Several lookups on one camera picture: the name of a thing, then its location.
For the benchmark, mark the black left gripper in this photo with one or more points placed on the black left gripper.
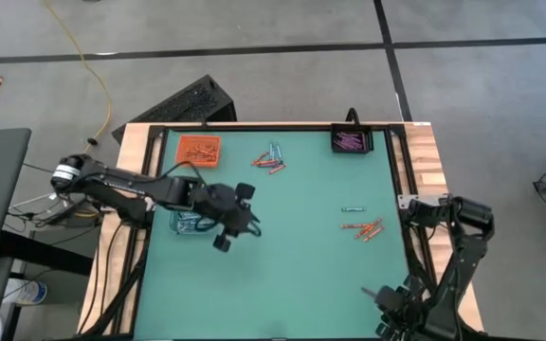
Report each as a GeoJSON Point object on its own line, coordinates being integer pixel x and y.
{"type": "Point", "coordinates": [221, 208]}

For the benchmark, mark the black perforated metal box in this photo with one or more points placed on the black perforated metal box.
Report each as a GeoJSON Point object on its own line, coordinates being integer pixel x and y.
{"type": "Point", "coordinates": [187, 102]}

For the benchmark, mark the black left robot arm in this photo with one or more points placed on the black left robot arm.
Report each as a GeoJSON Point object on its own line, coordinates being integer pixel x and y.
{"type": "Point", "coordinates": [126, 184]}

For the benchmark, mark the black plastic mesh basket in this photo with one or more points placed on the black plastic mesh basket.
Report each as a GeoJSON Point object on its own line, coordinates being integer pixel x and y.
{"type": "Point", "coordinates": [370, 142]}

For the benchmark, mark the purple crayon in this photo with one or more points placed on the purple crayon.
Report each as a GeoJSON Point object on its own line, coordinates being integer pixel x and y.
{"type": "Point", "coordinates": [270, 164]}
{"type": "Point", "coordinates": [346, 138]}
{"type": "Point", "coordinates": [349, 144]}

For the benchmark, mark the black table edge rail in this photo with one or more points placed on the black table edge rail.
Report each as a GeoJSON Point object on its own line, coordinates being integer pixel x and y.
{"type": "Point", "coordinates": [278, 128]}

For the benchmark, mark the light wooden table board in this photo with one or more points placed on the light wooden table board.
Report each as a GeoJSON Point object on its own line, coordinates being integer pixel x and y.
{"type": "Point", "coordinates": [424, 156]}
{"type": "Point", "coordinates": [131, 142]}

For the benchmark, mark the silver corner bracket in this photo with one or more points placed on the silver corner bracket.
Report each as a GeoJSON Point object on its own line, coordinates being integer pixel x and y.
{"type": "Point", "coordinates": [402, 201]}

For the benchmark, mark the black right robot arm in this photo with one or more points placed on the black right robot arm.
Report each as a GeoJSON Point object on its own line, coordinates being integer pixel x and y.
{"type": "Point", "coordinates": [462, 246]}

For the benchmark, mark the orange plastic basket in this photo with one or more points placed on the orange plastic basket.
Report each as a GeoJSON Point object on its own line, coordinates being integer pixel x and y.
{"type": "Point", "coordinates": [180, 142]}

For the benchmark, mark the black table side rail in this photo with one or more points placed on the black table side rail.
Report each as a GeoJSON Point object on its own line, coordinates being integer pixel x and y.
{"type": "Point", "coordinates": [393, 151]}
{"type": "Point", "coordinates": [160, 151]}

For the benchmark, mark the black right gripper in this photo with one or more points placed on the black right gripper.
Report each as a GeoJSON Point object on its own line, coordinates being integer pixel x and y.
{"type": "Point", "coordinates": [410, 308]}

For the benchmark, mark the white blue plastic bottle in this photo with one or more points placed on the white blue plastic bottle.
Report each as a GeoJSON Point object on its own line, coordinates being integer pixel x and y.
{"type": "Point", "coordinates": [24, 291]}

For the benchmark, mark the black diagonal support strut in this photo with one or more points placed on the black diagonal support strut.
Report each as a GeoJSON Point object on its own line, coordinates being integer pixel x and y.
{"type": "Point", "coordinates": [112, 303]}

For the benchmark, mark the teal plastic bin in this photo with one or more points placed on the teal plastic bin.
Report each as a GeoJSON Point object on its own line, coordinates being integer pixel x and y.
{"type": "Point", "coordinates": [173, 227]}

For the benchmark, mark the black desk leg bar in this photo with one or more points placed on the black desk leg bar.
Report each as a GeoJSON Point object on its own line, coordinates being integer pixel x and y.
{"type": "Point", "coordinates": [41, 253]}

